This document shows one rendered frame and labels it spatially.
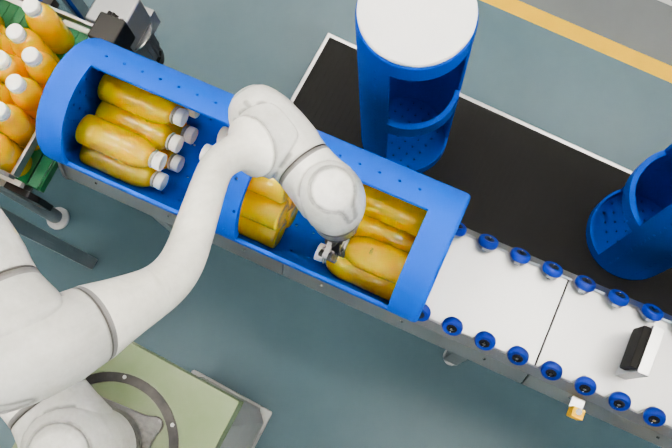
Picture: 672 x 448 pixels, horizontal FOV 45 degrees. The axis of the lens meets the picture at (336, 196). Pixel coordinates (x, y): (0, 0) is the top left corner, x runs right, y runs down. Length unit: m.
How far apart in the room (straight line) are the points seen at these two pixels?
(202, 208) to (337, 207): 0.21
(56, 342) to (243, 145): 0.46
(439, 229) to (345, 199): 0.35
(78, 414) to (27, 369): 0.57
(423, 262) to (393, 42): 0.57
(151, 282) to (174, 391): 0.69
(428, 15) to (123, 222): 1.46
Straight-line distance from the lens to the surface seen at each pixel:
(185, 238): 1.13
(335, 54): 2.85
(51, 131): 1.77
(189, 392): 1.72
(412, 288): 1.56
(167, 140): 1.81
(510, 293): 1.85
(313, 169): 1.26
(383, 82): 1.99
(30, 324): 0.97
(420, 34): 1.90
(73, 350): 0.98
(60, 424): 1.50
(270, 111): 1.32
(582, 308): 1.88
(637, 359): 1.74
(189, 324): 2.82
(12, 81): 1.96
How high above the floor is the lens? 2.74
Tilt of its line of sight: 75 degrees down
